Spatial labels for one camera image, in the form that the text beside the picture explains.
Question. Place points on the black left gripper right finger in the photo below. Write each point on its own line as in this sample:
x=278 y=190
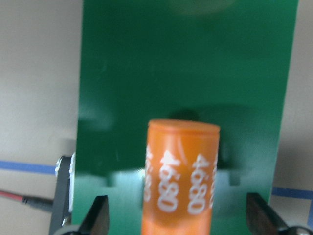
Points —
x=261 y=219

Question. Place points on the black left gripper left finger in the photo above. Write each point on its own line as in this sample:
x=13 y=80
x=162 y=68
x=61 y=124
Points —
x=97 y=220

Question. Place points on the green conveyor belt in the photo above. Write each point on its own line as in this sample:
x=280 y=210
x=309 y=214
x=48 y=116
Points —
x=224 y=62

